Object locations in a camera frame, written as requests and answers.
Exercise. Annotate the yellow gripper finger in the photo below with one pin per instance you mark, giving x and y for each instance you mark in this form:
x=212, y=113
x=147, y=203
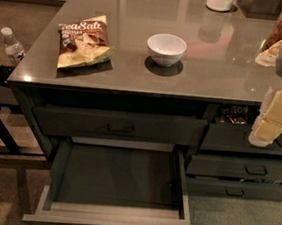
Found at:
x=263, y=133

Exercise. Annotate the brown sea salt chip bag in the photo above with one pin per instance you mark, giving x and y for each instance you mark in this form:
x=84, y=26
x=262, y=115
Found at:
x=84, y=43

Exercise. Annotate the snack packets in drawer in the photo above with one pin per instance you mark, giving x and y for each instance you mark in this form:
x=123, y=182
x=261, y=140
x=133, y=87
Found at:
x=236, y=114

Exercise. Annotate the grey top right drawer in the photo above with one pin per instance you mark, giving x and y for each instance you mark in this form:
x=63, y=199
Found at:
x=230, y=137

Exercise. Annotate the grey middle right drawer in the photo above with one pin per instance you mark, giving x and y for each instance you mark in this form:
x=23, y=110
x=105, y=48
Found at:
x=236, y=167

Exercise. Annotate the open grey middle drawer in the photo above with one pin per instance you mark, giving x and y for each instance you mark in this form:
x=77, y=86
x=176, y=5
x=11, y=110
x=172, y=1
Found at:
x=95, y=185

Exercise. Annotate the grey top left drawer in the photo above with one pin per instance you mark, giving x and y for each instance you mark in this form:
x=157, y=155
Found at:
x=80, y=122

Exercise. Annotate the white cylindrical container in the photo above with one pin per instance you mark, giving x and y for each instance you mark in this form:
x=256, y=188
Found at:
x=219, y=5

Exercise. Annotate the white ceramic bowl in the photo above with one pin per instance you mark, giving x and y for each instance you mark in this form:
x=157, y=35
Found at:
x=166, y=49

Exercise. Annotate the dark grey cabinet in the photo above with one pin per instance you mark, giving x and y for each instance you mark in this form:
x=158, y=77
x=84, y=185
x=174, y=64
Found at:
x=139, y=104

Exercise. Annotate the clear plastic water bottle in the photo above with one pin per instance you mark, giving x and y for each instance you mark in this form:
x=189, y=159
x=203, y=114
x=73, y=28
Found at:
x=13, y=48

